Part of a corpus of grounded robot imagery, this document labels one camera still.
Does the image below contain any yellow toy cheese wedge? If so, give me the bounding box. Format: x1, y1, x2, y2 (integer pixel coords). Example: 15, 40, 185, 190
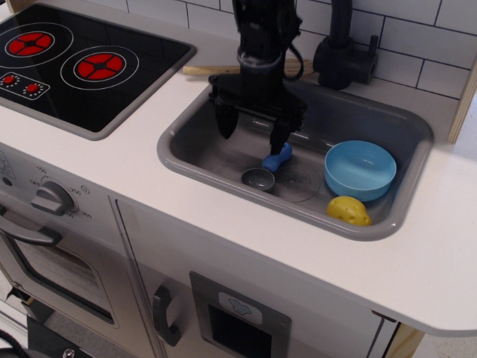
326, 196, 372, 226

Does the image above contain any grey oven door handle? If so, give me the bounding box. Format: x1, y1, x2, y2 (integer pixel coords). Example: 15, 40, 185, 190
1, 206, 63, 247

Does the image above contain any light blue plastic bowl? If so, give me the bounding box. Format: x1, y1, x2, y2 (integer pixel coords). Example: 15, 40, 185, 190
324, 140, 397, 202

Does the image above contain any blue handled grey spoon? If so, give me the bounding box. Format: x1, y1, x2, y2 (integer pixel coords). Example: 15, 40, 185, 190
241, 143, 292, 192

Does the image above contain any grey oven knob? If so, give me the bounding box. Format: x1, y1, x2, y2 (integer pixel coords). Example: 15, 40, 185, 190
31, 181, 75, 216

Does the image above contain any wooden spatula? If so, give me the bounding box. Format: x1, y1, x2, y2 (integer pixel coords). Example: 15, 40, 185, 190
183, 58, 314, 77

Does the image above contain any toy oven door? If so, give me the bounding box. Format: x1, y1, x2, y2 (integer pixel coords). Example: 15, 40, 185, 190
1, 232, 115, 325

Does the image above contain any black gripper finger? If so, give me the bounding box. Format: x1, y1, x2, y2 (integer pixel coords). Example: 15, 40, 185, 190
270, 117, 295, 155
215, 100, 239, 139

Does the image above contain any grey cabinet door handle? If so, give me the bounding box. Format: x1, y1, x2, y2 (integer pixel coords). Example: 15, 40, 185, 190
152, 286, 182, 347

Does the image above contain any black cable bottom left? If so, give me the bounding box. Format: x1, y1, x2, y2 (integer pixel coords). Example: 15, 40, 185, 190
0, 327, 27, 358

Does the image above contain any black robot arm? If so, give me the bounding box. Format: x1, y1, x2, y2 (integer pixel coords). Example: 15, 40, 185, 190
209, 1, 307, 154

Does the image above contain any grey dispenser panel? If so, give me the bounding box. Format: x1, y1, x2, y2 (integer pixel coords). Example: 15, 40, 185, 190
189, 271, 291, 358

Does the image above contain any black toy stovetop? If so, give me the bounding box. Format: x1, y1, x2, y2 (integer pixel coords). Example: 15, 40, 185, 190
1, 4, 196, 141

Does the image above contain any black toy faucet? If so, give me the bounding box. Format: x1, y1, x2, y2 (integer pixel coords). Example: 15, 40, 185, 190
313, 0, 379, 90

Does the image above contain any grey toy sink basin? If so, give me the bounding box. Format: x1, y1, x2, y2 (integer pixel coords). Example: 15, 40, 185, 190
157, 81, 433, 241

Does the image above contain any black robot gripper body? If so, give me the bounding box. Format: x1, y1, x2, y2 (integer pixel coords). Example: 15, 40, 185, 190
209, 61, 307, 131

